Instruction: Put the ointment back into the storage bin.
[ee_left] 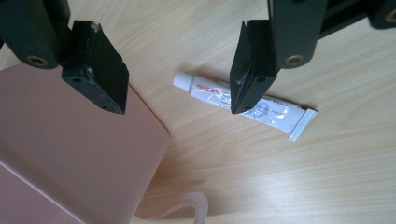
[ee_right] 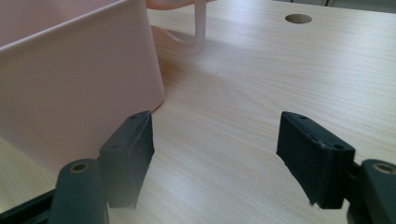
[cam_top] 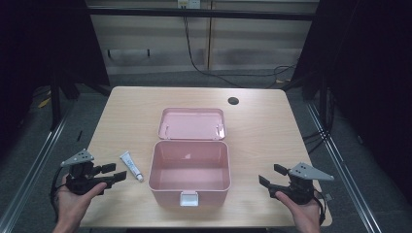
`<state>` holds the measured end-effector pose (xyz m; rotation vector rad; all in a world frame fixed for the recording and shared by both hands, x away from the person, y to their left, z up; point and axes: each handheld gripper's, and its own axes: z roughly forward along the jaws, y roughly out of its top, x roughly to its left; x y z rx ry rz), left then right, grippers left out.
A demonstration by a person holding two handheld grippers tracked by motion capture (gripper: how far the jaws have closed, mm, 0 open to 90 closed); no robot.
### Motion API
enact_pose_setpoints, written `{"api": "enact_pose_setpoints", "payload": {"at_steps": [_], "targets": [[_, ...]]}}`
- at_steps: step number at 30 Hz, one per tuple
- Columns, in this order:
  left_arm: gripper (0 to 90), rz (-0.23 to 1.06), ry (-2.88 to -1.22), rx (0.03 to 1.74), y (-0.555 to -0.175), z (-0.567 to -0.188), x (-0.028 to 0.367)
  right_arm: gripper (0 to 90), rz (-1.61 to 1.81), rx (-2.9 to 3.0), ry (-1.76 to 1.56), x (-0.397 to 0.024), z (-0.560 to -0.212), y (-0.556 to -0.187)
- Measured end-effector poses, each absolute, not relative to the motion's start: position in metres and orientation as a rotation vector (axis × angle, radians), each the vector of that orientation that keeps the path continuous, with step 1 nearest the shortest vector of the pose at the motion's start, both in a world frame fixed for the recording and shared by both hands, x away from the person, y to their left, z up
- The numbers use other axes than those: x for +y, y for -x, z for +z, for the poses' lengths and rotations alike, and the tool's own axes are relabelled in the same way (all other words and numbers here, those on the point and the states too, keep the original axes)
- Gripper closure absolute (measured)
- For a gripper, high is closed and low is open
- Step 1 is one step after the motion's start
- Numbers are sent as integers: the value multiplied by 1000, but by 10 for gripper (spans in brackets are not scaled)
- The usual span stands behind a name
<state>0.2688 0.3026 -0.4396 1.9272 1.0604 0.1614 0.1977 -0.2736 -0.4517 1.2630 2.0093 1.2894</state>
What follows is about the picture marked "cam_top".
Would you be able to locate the white ointment tube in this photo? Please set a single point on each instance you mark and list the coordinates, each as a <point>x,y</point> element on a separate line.
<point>130,164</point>

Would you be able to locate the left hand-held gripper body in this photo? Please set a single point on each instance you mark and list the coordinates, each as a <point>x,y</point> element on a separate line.
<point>81,181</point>

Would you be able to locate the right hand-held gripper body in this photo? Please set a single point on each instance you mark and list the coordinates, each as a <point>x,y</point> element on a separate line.
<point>299,189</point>

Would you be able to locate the black horizontal bar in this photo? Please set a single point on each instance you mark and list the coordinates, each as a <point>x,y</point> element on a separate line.
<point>145,12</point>

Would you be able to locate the dark curtain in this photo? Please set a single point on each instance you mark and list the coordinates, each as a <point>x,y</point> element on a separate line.
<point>372,81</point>
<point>39,48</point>

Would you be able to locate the pink storage box with lid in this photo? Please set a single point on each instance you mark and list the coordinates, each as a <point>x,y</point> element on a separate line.
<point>189,181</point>

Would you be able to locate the person's right hand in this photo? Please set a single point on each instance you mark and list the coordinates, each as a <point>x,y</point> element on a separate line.
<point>304,216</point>

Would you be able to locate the dark round table grommet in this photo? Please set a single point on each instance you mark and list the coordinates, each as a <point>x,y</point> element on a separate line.
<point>233,100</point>

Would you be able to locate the metal floor rail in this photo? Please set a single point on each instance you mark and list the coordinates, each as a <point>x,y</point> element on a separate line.
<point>35,165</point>
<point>340,161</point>

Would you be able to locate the black metal stand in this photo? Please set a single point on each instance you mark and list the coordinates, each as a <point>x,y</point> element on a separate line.
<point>55,106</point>

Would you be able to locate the person's left hand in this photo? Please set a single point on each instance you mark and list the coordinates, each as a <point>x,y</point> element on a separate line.
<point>73,207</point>

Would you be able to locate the white wall outlet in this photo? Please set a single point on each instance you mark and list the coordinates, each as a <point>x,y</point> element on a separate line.
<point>189,3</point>

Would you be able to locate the yellow floor strip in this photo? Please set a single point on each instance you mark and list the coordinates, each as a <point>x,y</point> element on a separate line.
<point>44,102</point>

